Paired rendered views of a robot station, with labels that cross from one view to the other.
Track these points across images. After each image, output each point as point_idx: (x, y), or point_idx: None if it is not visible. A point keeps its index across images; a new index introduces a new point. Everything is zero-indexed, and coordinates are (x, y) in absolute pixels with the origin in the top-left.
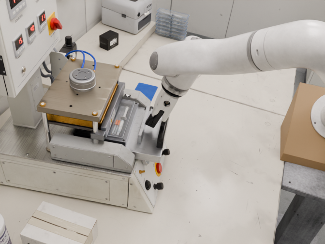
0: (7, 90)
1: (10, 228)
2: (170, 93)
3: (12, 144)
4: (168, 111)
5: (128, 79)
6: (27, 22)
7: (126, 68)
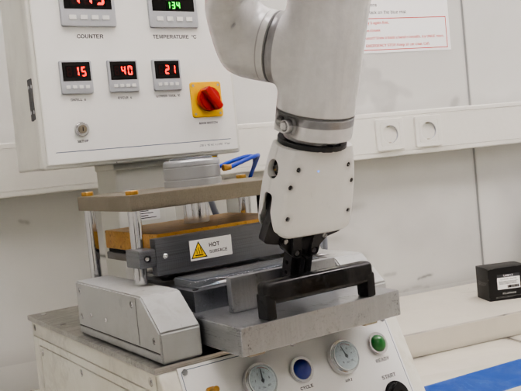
0: (38, 153)
1: None
2: (282, 139)
3: (69, 315)
4: (278, 193)
5: (500, 351)
6: (116, 55)
7: (520, 337)
